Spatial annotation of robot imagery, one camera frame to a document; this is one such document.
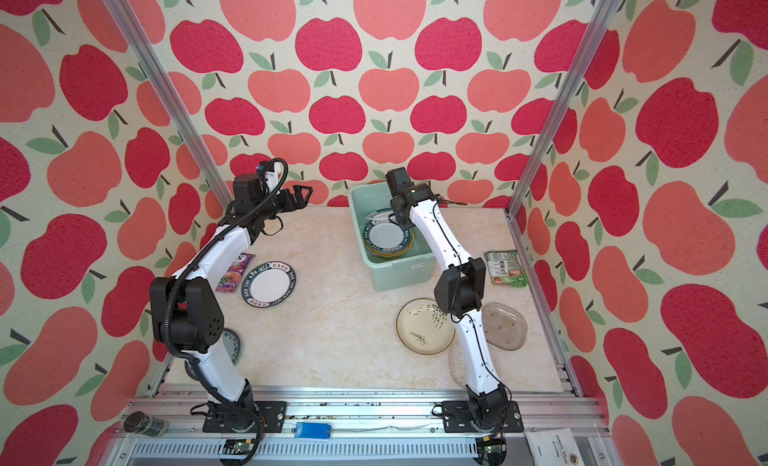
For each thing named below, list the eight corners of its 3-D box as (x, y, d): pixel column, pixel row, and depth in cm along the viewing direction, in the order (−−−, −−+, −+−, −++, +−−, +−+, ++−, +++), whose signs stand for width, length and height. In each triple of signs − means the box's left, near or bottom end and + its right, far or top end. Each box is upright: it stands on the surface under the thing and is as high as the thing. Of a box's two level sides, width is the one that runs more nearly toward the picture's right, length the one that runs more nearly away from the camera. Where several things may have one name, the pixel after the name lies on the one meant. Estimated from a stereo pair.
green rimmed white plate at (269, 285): (238, 308, 96) (236, 305, 94) (253, 264, 107) (251, 261, 106) (290, 308, 96) (288, 305, 94) (300, 264, 107) (298, 261, 105)
